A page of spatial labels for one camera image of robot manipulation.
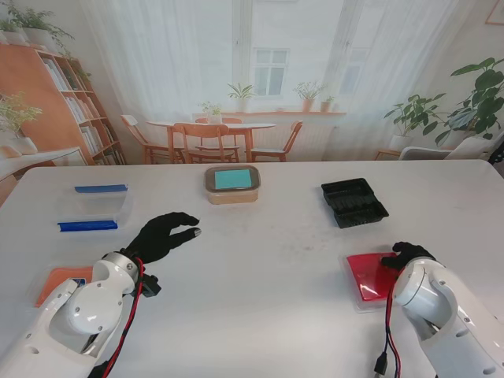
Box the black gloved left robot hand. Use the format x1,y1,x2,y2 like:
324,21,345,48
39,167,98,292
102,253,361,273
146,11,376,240
120,212,202,265

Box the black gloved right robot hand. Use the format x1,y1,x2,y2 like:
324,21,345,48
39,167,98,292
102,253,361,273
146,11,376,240
380,241,437,279

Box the red container lid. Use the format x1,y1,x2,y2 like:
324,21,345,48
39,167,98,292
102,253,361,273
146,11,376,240
339,251,401,314

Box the black plastic tray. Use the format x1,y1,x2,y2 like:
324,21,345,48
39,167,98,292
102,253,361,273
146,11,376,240
321,177,390,229

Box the brown paper food container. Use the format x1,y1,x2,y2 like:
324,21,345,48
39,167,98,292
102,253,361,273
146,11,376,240
204,165,262,206

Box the clear lid with teal label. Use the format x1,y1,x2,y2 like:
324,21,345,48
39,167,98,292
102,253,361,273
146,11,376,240
204,165,262,194

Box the clear container with blue clips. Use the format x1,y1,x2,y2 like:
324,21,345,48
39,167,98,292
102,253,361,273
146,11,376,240
57,183,134,235

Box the clear lid with orange label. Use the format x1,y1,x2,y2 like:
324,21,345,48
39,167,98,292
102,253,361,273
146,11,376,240
26,263,95,309

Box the black equipment piece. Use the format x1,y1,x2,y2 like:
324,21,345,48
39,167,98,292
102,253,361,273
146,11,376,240
487,135,504,167

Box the printed room scene backdrop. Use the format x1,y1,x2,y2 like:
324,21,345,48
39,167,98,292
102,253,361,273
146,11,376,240
0,0,504,208

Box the right arm red black cable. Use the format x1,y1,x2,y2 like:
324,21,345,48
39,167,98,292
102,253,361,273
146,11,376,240
372,271,405,378

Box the arm red black cable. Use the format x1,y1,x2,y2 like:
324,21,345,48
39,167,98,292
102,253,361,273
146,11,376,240
90,258,162,378
372,271,405,378

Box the left arm red black cable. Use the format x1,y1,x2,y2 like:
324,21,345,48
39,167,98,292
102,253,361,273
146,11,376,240
90,258,162,378

